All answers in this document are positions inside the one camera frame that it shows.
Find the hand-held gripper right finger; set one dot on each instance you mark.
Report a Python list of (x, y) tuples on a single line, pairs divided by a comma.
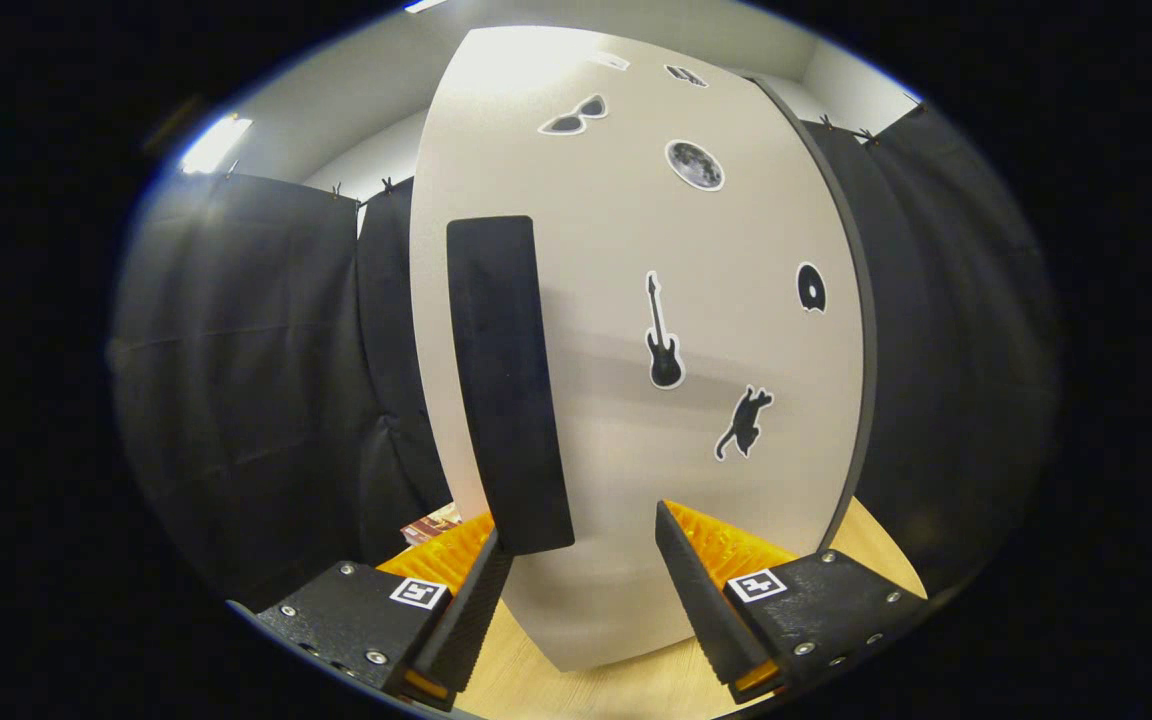
[(701, 600)]

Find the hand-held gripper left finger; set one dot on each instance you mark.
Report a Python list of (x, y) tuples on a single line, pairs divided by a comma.
[(471, 610)]

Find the grey shoe cabinet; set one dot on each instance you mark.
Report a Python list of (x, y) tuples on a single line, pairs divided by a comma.
[(869, 320)]

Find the brown book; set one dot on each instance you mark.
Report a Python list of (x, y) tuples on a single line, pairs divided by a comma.
[(431, 525)]

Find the black backdrop cloth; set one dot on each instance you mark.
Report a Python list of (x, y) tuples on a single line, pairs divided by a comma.
[(236, 350)]

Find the narrow ceiling light strip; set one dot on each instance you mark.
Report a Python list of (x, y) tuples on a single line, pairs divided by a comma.
[(216, 143)]

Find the rectangular ceiling light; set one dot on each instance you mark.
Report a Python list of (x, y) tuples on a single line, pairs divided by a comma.
[(424, 5)]

